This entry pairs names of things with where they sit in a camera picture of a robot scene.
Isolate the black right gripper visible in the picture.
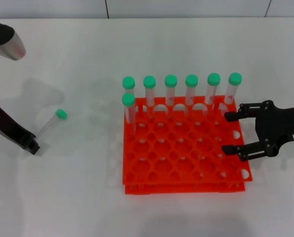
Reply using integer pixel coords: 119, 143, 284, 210
222, 100, 294, 162

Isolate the orange plastic test tube rack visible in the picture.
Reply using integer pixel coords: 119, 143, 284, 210
122, 95, 253, 196

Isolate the clear test tube green cap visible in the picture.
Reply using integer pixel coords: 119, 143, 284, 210
222, 72, 243, 106
185, 74, 199, 106
204, 73, 221, 106
143, 76, 157, 109
35, 108, 68, 140
164, 74, 178, 106
122, 76, 136, 99
121, 93, 135, 131

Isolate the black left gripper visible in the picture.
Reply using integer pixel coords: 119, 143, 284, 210
0, 105, 41, 156

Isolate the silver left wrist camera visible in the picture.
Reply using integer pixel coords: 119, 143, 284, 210
0, 31, 26, 61

